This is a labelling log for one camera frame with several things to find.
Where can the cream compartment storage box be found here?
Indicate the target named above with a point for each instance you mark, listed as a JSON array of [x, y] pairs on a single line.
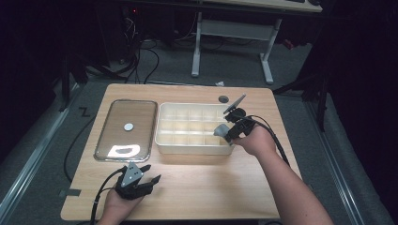
[[191, 128]]

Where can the grey sock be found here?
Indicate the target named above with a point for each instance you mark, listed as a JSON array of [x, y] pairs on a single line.
[[221, 129]]

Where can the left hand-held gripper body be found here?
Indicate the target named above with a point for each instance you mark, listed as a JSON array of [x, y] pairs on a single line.
[[131, 182]]

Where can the black metal stand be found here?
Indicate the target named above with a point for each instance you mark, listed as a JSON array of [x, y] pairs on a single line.
[[313, 93], [70, 84]]

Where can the person's right hand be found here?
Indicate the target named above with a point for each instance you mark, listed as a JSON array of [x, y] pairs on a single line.
[[258, 140]]

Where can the transparent plastic box lid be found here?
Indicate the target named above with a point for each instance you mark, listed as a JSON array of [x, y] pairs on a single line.
[[126, 129]]

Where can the white paper scrap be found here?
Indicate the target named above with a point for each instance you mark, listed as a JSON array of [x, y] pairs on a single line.
[[220, 83]]

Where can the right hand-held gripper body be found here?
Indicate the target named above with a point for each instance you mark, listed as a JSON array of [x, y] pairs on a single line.
[[239, 123]]

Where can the aluminium floor rail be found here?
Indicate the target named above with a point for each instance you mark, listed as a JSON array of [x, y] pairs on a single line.
[[336, 162], [34, 153]]

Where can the white-framed desk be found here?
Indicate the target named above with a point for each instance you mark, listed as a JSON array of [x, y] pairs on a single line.
[[234, 29]]

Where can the person's left hand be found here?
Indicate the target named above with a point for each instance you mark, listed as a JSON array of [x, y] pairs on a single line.
[[120, 204]]

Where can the black tape strip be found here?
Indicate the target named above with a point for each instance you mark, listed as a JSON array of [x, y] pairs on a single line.
[[70, 192]]

